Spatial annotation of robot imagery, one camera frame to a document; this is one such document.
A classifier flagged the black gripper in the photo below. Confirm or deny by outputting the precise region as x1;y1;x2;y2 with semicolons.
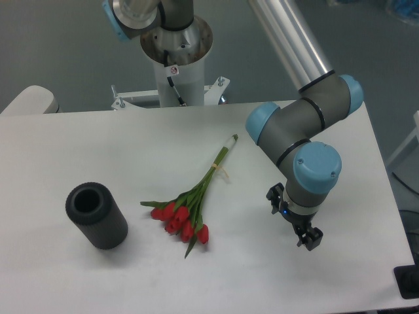
266;183;323;251

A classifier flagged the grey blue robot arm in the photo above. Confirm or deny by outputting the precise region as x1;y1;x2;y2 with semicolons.
102;1;363;250

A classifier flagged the red tulip bouquet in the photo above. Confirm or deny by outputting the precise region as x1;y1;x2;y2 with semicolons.
140;134;239;258

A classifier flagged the black device at table edge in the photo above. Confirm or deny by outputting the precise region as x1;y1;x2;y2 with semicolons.
393;265;418;300

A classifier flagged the white furniture at right edge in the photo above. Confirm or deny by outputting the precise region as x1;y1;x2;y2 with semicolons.
386;111;418;171

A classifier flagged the black ribbed cylindrical vase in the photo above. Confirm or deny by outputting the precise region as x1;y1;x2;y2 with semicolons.
65;182;128;250

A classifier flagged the blue plastic bag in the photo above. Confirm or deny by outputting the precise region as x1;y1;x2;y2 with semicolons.
385;0;418;26

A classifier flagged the white chair back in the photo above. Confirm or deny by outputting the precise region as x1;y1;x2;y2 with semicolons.
1;85;62;116

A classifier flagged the black cable on pedestal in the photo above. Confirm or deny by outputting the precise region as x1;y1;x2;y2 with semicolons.
162;49;187;107

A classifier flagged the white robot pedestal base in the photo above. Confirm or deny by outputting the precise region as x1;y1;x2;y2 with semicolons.
111;65;230;110

